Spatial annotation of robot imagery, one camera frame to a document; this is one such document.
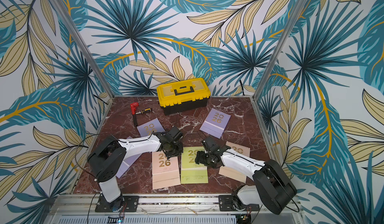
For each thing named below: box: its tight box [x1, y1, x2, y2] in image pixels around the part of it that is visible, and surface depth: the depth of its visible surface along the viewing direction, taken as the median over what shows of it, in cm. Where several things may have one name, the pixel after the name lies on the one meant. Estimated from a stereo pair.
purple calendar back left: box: [136, 117, 166, 137], surface depth 102 cm
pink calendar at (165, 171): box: [152, 150, 181, 190], surface depth 85 cm
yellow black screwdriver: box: [135, 108, 153, 115], surface depth 111 cm
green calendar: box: [180, 146, 209, 184], surface depth 85 cm
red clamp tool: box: [130, 102, 140, 115], surface depth 115 cm
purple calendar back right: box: [199, 108, 232, 139], surface depth 106 cm
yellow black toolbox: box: [156, 77, 211, 116], surface depth 102 cm
